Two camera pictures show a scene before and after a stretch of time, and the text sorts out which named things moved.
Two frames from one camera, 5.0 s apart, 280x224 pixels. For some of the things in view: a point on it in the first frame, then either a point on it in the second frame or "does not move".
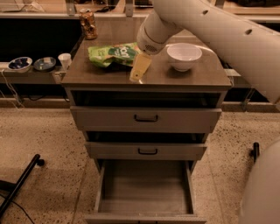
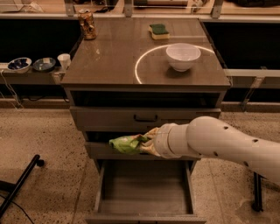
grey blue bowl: (44, 64) does not move
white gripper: (146, 43) -> (163, 140)
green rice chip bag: (124, 54) -> (128, 144)
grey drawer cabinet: (147, 117) does not move
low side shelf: (58, 75) does not move
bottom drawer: (145, 192) does not move
